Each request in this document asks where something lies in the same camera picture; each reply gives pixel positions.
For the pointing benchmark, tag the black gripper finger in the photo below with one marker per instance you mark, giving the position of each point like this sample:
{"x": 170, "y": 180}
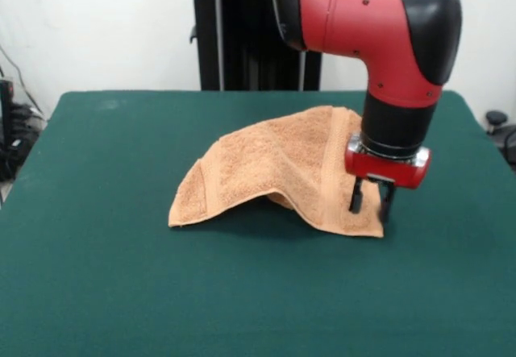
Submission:
{"x": 388, "y": 206}
{"x": 356, "y": 198}

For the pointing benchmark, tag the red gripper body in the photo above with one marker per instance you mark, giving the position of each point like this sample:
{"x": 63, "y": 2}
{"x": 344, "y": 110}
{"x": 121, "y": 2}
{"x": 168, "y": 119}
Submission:
{"x": 383, "y": 169}

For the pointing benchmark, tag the orange terry towel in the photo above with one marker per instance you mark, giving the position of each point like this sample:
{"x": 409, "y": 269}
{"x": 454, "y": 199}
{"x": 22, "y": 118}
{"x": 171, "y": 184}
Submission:
{"x": 262, "y": 151}

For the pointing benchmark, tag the black office chair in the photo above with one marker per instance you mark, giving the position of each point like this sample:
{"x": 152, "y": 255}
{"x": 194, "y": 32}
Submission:
{"x": 502, "y": 131}

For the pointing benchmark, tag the dark green tablecloth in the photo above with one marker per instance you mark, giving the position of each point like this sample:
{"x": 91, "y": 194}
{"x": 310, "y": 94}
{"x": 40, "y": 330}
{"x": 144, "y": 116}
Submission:
{"x": 121, "y": 252}

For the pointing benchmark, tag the black electronics box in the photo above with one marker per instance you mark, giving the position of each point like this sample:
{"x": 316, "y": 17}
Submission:
{"x": 7, "y": 111}

